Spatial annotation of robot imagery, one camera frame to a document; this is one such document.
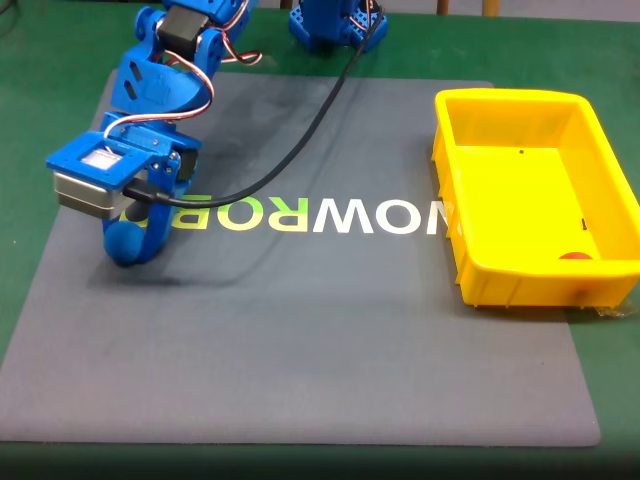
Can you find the blue ball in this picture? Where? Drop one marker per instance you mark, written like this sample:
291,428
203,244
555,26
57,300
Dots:
122,245

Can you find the yellow plastic bin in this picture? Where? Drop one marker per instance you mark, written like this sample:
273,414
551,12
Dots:
530,200

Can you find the red ball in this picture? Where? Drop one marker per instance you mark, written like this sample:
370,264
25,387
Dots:
575,256

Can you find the grey mat with lettering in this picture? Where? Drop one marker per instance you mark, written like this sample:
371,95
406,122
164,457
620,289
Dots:
300,325

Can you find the wooden chair leg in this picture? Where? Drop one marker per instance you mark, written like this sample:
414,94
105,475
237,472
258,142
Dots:
493,7
444,6

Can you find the clear plastic wrap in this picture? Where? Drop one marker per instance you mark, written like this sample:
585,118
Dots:
617,311

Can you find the silver camera box blue mount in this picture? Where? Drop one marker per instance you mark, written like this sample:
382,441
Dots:
85,192

